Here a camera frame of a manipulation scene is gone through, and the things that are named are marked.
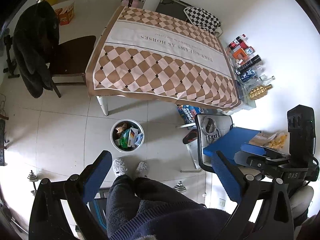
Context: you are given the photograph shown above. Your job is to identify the white round trash bin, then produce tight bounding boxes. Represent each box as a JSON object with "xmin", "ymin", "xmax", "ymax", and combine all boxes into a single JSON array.
[{"xmin": 110, "ymin": 119, "xmax": 145, "ymax": 153}]

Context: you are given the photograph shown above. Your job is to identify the yellow snack wrapper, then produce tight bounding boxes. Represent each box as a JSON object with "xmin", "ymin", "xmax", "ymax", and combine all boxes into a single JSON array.
[{"xmin": 265, "ymin": 133, "xmax": 288, "ymax": 150}]

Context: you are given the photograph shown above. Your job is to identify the small metal dumbbell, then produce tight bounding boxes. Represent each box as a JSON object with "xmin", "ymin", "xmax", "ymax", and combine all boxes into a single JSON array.
[
  {"xmin": 173, "ymin": 180, "xmax": 187, "ymax": 193},
  {"xmin": 27, "ymin": 170, "xmax": 39, "ymax": 196}
]

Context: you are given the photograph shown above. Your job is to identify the blue cushion pad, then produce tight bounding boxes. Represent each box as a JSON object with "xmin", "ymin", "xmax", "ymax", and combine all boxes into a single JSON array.
[{"xmin": 203, "ymin": 127, "xmax": 260, "ymax": 165}]

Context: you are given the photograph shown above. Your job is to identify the left leg dark trousers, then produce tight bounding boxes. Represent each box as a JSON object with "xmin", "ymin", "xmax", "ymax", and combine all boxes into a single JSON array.
[{"xmin": 106, "ymin": 174, "xmax": 140, "ymax": 237}]

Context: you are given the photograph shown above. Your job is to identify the leg dark trousers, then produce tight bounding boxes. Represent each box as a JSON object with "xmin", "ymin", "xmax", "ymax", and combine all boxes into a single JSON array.
[
  {"xmin": 106, "ymin": 174, "xmax": 140, "ymax": 237},
  {"xmin": 109, "ymin": 178, "xmax": 230, "ymax": 239}
]

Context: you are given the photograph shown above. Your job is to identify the grey left fluffy slipper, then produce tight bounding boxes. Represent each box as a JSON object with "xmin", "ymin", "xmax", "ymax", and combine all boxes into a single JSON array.
[{"xmin": 112, "ymin": 158, "xmax": 128, "ymax": 178}]

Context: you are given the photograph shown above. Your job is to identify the grey fluffy slipper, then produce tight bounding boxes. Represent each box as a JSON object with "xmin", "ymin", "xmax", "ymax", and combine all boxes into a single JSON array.
[
  {"xmin": 112, "ymin": 158, "xmax": 128, "ymax": 178},
  {"xmin": 135, "ymin": 161, "xmax": 149, "ymax": 178}
]

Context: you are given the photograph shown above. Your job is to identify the black red slipper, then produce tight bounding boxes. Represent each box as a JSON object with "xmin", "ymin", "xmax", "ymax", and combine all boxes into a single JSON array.
[{"xmin": 182, "ymin": 129, "xmax": 198, "ymax": 145}]

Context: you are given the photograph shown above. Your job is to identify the gold grenade shaped bottle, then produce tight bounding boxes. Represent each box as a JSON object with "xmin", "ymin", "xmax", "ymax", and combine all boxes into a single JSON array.
[{"xmin": 249, "ymin": 84, "xmax": 273, "ymax": 100}]

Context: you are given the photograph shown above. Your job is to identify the right leg dark trousers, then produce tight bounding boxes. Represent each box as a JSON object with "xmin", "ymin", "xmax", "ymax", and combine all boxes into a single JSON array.
[{"xmin": 109, "ymin": 178, "xmax": 230, "ymax": 239}]

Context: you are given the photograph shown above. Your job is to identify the grey right fluffy slipper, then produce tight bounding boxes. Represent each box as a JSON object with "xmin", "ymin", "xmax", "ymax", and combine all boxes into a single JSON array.
[{"xmin": 135, "ymin": 161, "xmax": 149, "ymax": 178}]

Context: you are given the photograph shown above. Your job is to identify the blue colourful toy box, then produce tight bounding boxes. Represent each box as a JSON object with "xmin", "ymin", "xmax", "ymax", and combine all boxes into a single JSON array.
[{"xmin": 177, "ymin": 105, "xmax": 214, "ymax": 125}]

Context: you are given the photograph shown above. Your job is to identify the white table leg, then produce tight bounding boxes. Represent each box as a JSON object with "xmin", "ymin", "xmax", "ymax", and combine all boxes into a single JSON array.
[{"xmin": 97, "ymin": 96, "xmax": 108, "ymax": 116}]

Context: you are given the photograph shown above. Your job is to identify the black cylindrical spray can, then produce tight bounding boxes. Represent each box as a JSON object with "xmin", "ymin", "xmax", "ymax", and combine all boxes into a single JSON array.
[{"xmin": 235, "ymin": 55, "xmax": 261, "ymax": 75}]

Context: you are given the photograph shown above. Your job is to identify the orange small box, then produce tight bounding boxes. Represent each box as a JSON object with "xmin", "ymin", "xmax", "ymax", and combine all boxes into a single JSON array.
[{"xmin": 233, "ymin": 47, "xmax": 249, "ymax": 60}]

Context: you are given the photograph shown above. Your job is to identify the dark wooden chair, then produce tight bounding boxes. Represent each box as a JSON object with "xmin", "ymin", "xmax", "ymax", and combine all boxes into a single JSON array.
[{"xmin": 49, "ymin": 35, "xmax": 97, "ymax": 98}]

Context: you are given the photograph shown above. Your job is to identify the pink brown checkered tablecloth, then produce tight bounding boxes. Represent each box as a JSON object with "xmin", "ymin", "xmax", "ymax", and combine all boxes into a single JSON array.
[{"xmin": 86, "ymin": 6, "xmax": 241, "ymax": 111}]

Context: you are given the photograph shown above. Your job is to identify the black white checkered cushion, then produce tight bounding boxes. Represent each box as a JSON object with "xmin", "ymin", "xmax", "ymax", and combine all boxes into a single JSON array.
[{"xmin": 183, "ymin": 7, "xmax": 221, "ymax": 34}]

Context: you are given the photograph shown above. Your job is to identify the orange snack carton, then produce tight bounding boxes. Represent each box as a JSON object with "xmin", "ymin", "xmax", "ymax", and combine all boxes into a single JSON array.
[{"xmin": 54, "ymin": 2, "xmax": 74, "ymax": 25}]

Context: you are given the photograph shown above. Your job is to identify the black camera module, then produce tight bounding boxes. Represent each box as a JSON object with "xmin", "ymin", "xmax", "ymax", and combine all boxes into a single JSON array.
[{"xmin": 287, "ymin": 105, "xmax": 316, "ymax": 158}]

